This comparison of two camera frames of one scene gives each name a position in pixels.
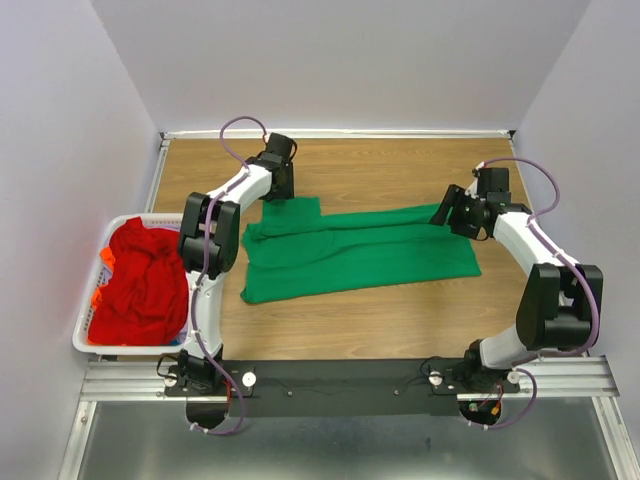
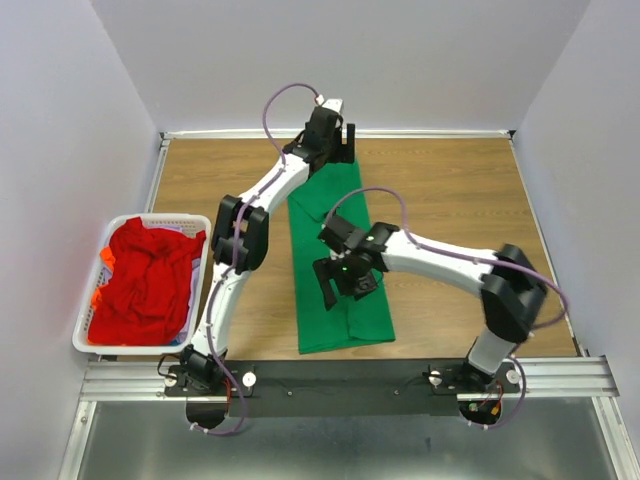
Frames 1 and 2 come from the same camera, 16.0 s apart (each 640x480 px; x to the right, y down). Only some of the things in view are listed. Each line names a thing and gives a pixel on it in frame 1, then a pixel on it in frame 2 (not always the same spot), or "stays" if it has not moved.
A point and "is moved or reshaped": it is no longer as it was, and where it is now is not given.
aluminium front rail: x=570 y=377 stays
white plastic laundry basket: x=80 y=336 stays
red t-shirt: x=145 y=301 stays
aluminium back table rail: x=343 y=134 stays
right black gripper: x=453 y=197 → x=322 y=269
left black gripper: x=287 y=191 → x=344 y=152
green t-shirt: x=293 y=250 is moved or reshaped
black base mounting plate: x=338 y=388 stays
